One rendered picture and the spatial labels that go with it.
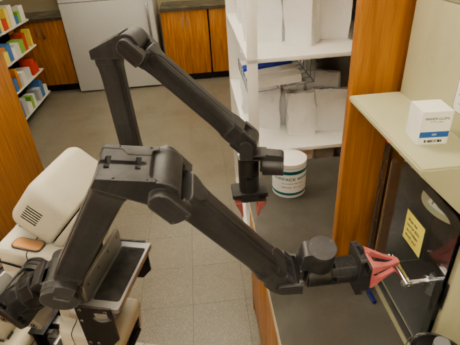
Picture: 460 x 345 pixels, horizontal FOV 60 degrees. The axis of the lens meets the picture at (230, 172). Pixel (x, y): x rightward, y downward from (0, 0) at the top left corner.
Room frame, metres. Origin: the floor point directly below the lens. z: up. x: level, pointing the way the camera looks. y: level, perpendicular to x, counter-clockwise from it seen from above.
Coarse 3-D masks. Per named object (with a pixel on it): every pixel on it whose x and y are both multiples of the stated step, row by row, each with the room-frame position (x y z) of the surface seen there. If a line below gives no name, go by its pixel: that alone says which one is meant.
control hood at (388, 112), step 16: (352, 96) 0.82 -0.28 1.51; (368, 96) 0.81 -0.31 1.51; (384, 96) 0.81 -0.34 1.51; (400, 96) 0.80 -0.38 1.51; (368, 112) 0.73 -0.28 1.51; (384, 112) 0.72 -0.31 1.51; (400, 112) 0.72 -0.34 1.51; (384, 128) 0.65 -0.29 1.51; (400, 128) 0.65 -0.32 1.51; (400, 144) 0.59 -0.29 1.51; (432, 144) 0.58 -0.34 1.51; (448, 144) 0.58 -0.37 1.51; (416, 160) 0.53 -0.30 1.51; (432, 160) 0.53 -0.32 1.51; (448, 160) 0.53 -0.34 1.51; (432, 176) 0.51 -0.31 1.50; (448, 176) 0.51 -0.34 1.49; (448, 192) 0.51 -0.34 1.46
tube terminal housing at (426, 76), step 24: (432, 0) 0.77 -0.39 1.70; (432, 24) 0.76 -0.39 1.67; (456, 24) 0.69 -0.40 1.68; (408, 48) 0.83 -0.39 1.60; (432, 48) 0.74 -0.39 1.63; (456, 48) 0.67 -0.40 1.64; (408, 72) 0.81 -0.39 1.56; (432, 72) 0.72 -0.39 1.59; (456, 72) 0.65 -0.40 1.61; (408, 96) 0.79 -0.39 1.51; (432, 96) 0.71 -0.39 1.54; (456, 120) 0.62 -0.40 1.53; (456, 264) 0.52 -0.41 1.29; (456, 288) 0.51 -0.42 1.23; (456, 312) 0.51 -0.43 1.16; (456, 336) 0.51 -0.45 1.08
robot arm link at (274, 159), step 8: (240, 144) 0.91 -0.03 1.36; (248, 144) 0.91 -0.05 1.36; (240, 152) 0.91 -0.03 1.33; (248, 152) 0.91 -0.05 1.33; (256, 152) 0.94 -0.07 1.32; (264, 152) 0.94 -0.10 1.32; (272, 152) 0.94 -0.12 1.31; (280, 152) 0.94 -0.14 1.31; (240, 160) 0.92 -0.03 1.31; (248, 160) 0.91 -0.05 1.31; (264, 160) 0.93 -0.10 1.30; (272, 160) 0.92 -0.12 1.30; (280, 160) 0.92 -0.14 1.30; (264, 168) 0.92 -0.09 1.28; (272, 168) 0.91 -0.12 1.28; (280, 168) 0.91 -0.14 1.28
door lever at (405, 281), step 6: (396, 264) 0.60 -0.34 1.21; (396, 270) 0.59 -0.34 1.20; (402, 270) 0.59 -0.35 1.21; (402, 276) 0.57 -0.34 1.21; (426, 276) 0.56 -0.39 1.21; (402, 282) 0.56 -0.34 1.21; (408, 282) 0.55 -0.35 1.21; (414, 282) 0.56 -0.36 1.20; (420, 282) 0.56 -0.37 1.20; (426, 282) 0.56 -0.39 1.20
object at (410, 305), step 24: (408, 168) 0.71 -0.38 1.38; (384, 192) 0.80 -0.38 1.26; (408, 192) 0.70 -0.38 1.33; (432, 192) 0.62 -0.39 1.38; (384, 216) 0.78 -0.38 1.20; (432, 216) 0.60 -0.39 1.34; (456, 216) 0.54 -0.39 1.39; (384, 240) 0.75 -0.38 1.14; (432, 240) 0.58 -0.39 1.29; (456, 240) 0.52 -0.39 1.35; (408, 264) 0.63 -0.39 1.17; (432, 264) 0.56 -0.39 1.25; (384, 288) 0.71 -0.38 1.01; (408, 288) 0.61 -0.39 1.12; (432, 288) 0.54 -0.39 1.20; (408, 312) 0.59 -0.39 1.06; (432, 312) 0.52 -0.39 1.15; (408, 336) 0.57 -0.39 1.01
